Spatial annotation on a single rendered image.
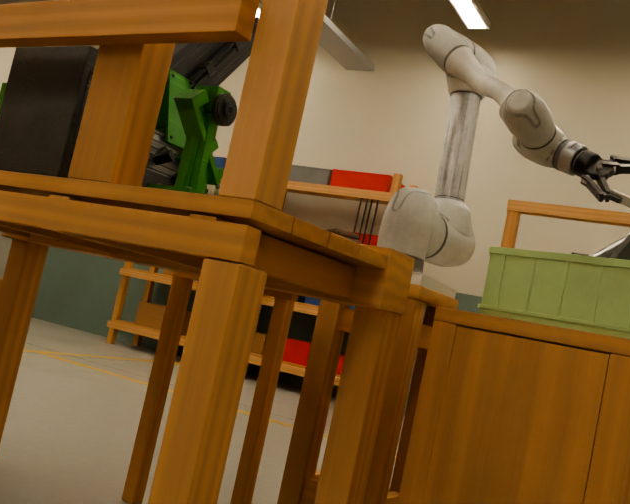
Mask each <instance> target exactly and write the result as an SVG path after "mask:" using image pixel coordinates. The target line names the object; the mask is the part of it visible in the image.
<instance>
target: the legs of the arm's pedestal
mask: <svg viewBox="0 0 630 504"><path fill-rule="evenodd" d="M425 306H426V302H423V301H420V300H417V299H413V298H407V302H406V307H405V312H404V315H401V319H400V324H399V329H398V334H397V339H396V344H395V348H394V353H393V358H392V363H391V368H390V373H389V378H388V383H387V388H386V393H385V397H384V402H383V407H382V412H381V417H380V422H379V427H378V432H377V437H376V442H375V447H374V451H373V456H372V461H371V466H370V471H369V476H368V481H367V486H366V491H365V496H364V500H363V504H397V502H398V497H399V492H400V487H401V482H402V477H403V472H404V467H405V462H406V457H407V452H408V447H409V442H410V437H411V432H412V427H413V421H414V416H415V411H416V406H417V401H418V396H419V391H420V386H421V381H422V376H423V371H424V366H425V361H426V356H427V351H428V346H429V341H430V336H431V331H432V326H433V322H434V321H435V320H434V316H435V311H436V308H435V307H430V306H427V307H426V312H425V317H424V322H423V324H422V321H423V316H424V311H425ZM353 314H354V309H350V305H346V304H341V303H336V302H331V301H326V300H320V305H319V310H318V314H317V319H316V324H315V328H314V333H313V338H312V342H311V347H310V352H309V356H308V361H307V366H306V370H305V375H304V380H303V384H302V389H301V394H300V399H299V403H298V408H297V413H296V417H295V422H294V427H293V431H292V436H291V441H290V445H289V450H288V455H287V459H286V464H285V469H284V473H283V478H282V483H281V487H280V492H279V497H278V501H277V504H314V500H315V496H316V491H317V486H318V481H319V477H320V472H321V470H316V467H317V463H318V458H319V453H320V448H321V443H322V439H323V434H324V429H325V424H326V420H327V415H328V410H329V405H330V401H331V396H332V391H333V386H334V382H335V377H336V372H337V367H338V363H339V358H340V353H341V348H342V344H343V339H344V334H345V332H348V333H350V329H351V324H352V319H353ZM417 347H418V352H417V357H416V362H415V367H414V372H413V377H412V382H411V387H410V392H409V397H408V402H407V407H406V412H405V417H404V422H403V427H402V432H401V437H400V442H399V447H398V452H397V457H396V462H395V467H394V472H393V477H392V481H391V486H389V485H390V480H391V475H392V470H393V465H394V460H395V455H396V451H397V446H398V441H399V436H400V431H401V426H402V421H403V416H404V411H405V406H406V401H407V396H408V391H409V386H410V381H411V376H412V371H413V366H414V361H415V356H416V351H417Z"/></svg>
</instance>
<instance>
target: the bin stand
mask: <svg viewBox="0 0 630 504"><path fill-rule="evenodd" d="M171 274H172V275H174V276H173V279H172V284H171V288H170V292H169V296H168V301H167V305H166V309H165V314H164V318H163V322H162V327H161V331H160V335H159V340H158V344H157V348H156V353H155V357H154V361H153V366H152V370H151V374H150V378H149V383H148V387H147V391H146V396H145V400H144V404H143V409H142V413H141V417H140V422H139V426H138V430H137V435H136V439H135V443H134V448H133V452H132V456H131V460H130V465H129V469H128V473H127V478H126V482H125V486H124V491H123V495H122V500H123V501H126V502H128V503H130V504H138V503H142V502H143V498H144V494H145V489H146V485H147V481H148V476H149V472H150V467H151V463H152V459H153V454H154V450H155V446H156V441H157V437H158V433H159V428H160V424H161V419H162V415H163V411H164V406H165V402H166V398H167V393H168V389H169V385H170V380H171V376H172V371H173V367H174V363H175V358H176V354H177V350H178V345H179V341H180V337H181V332H182V328H183V323H184V319H185V315H186V310H187V306H188V302H189V297H190V293H191V289H192V284H193V279H194V280H199V278H200V276H197V275H192V274H187V273H182V272H177V271H172V273H171ZM263 295H265V296H270V297H275V302H274V306H273V311H272V315H271V320H270V324H269V329H268V334H267V338H266V343H265V347H264V352H263V356H262V361H261V366H260V370H259V375H258V379H257V384H256V388H255V393H254V397H253V402H252V407H251V411H250V416H249V420H248V425H247V429H246V434H245V439H244V443H243V448H242V452H241V457H240V461H239V466H238V470H237V475H236V480H235V484H234V489H233V493H232V498H231V502H230V504H251V502H252V497H253V493H254V488H255V483H256V479H257V474H258V470H259V465H260V460H261V456H262V451H263V447H264V442H265V437H266V433H267V428H268V423H269V419H270V414H271V410H272V405H273V400H274V396H275V391H276V387H277V382H278V377H279V373H280V368H281V363H282V359H283V354H284V350H285V345H286V340H287V336H288V331H289V327H290V322H291V317H292V313H293V308H294V303H295V302H297V300H298V295H295V294H290V293H285V292H279V291H274V290H269V289H264V293H263ZM294 301H295V302H294Z"/></svg>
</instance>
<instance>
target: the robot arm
mask: <svg viewBox="0 0 630 504"><path fill-rule="evenodd" d="M423 43H424V47H425V49H426V52H427V53H428V54H429V55H430V57H431V58H432V59H433V60H434V61H435V62H436V64H437V65H438V66H439V67H440V68H441V69H442V70H443V71H444V72H445V73H446V79H447V86H448V93H449V95H450V97H451V98H450V104H449V110H448V116H447V122H446V128H445V134H444V140H443V146H442V152H441V158H440V164H439V170H438V177H437V183H436V189H435V195H434V196H433V195H432V194H431V193H430V192H429V191H427V190H424V189H419V188H413V187H403V188H401V189H400V190H399V191H397V192H396V193H395V194H394V195H393V197H392V198H391V200H390V201H389V203H388V205H387V207H386V210H385V213H384V216H383V219H382V223H381V227H380V231H379V236H378V242H377V246H379V247H386V248H392V249H394V250H396V251H399V252H401V253H403V254H406V255H408V256H410V257H412V258H414V259H415V263H414V268H413V272H419V273H423V266H424V261H425V262H428V263H430V264H433V265H436V266H440V267H455V266H460V265H462V264H464V263H466V262H467V261H468V260H469V259H470V258H471V257H472V255H473V253H474V250H475V237H474V234H473V231H472V224H471V212H470V210H469V208H468V207H467V205H466V204H465V203H464V200H465V194H466V187H467V181H468V175H469V169H470V162H471V156H472V150H473V143H474V137H475V131H476V124H477V118H478V112H479V106H480V101H482V100H483V99H484V97H485V96H487V97H490V98H493V99H494V100H495V101H496V102H497V103H498V104H499V106H500V108H499V116H500V118H501V119H502V121H503V122H504V123H505V125H506V126H507V128H508V129H509V131H510V132H511V133H512V134H513V138H512V144H513V146H514V148H515V149H516V150H517V151H518V152H519V153H520V154H521V155H522V156H523V157H525V158H527V159H528V160H530V161H532V162H534V163H537V164H539V165H541V166H544V167H548V168H554V169H556V170H558V171H561V172H563V173H565V174H568V175H570V176H575V175H576V176H578V177H581V181H580V184H582V185H584V186H585V187H587V189H588V190H589V191H590V192H591V193H592V194H593V195H594V197H595V198H596V199H597V200H598V201H599V202H603V200H605V202H609V200H611V201H614V202H616V203H619V204H622V205H624V206H626V207H629V208H630V196H628V195H626V194H624V193H621V192H619V191H617V190H615V189H612V190H610V188H609V186H608V184H607V181H606V180H608V178H609V177H612V176H613V175H618V174H630V158H625V157H618V156H615V155H610V159H609V160H603V159H602V158H601V157H600V155H599V154H597V153H595V152H592V151H590V150H589V149H588V147H587V146H585V145H583V144H580V143H578V142H575V141H574V140H571V139H569V138H567V137H566V136H565V135H564V133H563V132H562V131H561V130H560V129H559V128H558V127H557V126H556V125H555V124H554V120H553V117H552V115H551V113H550V111H549V109H548V107H547V105H546V104H545V102H544V101H543V99H542V98H541V97H540V96H539V95H538V94H537V93H535V92H533V91H531V90H528V89H518V90H515V89H514V88H512V87H511V86H509V85H508V84H506V83H505V82H503V81H501V80H499V79H498V70H497V66H496V64H495V62H494V60H493V59H492V57H491V56H490V55H489V54H488V53H487V52H486V51H485V50H484V49H483V48H482V47H480V46H479V45H478V44H476V43H475V42H473V41H471V40H470V39H468V38H467V37H465V36H463V35H461V34H460V33H458V32H456V31H453V30H452V29H451V28H450V27H448V26H445V25H441V24H435V25H432V26H430V27H428V28H427V29H426V31H425V33H424V36H423ZM613 166H616V167H615V171H614V167H613ZM593 180H595V181H596V182H597V184H598V185H597V184H596V183H595V182H594V181H593ZM599 187H600V188H599ZM423 274H424V273H423Z"/></svg>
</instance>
